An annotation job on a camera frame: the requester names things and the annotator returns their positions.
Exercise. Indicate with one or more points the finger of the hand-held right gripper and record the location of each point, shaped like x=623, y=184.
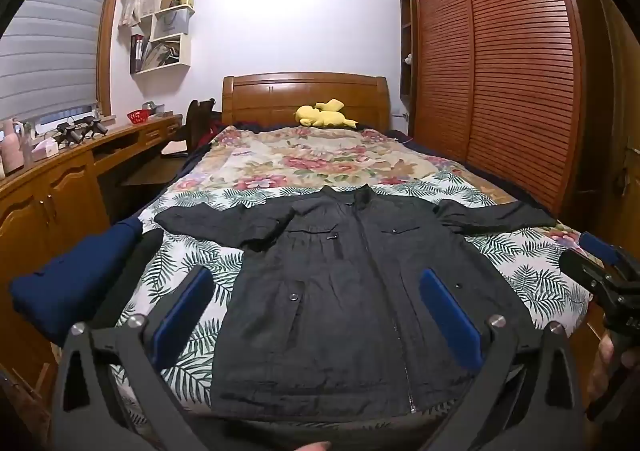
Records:
x=598, y=244
x=582, y=268

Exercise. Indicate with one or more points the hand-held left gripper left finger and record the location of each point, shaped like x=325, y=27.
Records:
x=185, y=311

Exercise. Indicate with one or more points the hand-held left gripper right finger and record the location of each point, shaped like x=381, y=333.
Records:
x=450, y=323

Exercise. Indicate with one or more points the black jacket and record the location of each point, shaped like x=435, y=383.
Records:
x=340, y=306

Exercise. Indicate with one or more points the person's right hand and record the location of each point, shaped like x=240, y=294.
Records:
x=602, y=371

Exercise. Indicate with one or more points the person's left hand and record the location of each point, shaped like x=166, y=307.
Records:
x=312, y=446

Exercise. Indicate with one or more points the palm leaf bedsheet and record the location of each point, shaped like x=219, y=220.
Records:
x=530, y=276

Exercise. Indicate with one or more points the navy blue bedsheet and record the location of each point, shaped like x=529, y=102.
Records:
x=75, y=276

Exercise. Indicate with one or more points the wooden desk with cabinets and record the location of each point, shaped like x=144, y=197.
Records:
x=50, y=201

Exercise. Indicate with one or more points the wooden louvered wardrobe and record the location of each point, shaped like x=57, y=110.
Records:
x=520, y=81

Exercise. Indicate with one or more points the dark chair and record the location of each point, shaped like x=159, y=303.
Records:
x=197, y=123

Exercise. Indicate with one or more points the red basket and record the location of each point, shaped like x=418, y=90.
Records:
x=138, y=116

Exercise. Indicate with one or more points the black clamp tool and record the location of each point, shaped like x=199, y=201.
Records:
x=66, y=133
x=93, y=127

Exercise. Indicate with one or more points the floral quilt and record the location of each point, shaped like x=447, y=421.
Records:
x=320, y=156

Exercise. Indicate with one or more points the pink tissue box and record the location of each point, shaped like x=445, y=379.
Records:
x=46, y=150

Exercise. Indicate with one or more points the wooden bed headboard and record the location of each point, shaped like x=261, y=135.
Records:
x=280, y=96

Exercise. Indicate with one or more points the pink vase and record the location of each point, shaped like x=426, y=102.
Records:
x=12, y=151

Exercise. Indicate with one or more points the yellow plush toy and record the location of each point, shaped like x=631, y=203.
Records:
x=322, y=117

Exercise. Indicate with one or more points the black binder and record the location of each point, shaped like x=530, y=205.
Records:
x=136, y=53

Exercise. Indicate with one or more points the grey bag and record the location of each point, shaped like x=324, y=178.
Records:
x=172, y=25

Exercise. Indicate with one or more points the grey window blind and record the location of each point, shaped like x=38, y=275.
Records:
x=55, y=31

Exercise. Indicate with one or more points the white wall shelf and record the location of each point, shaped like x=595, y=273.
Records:
x=172, y=53

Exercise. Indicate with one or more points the wooden window frame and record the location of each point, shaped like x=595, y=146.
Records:
x=109, y=31

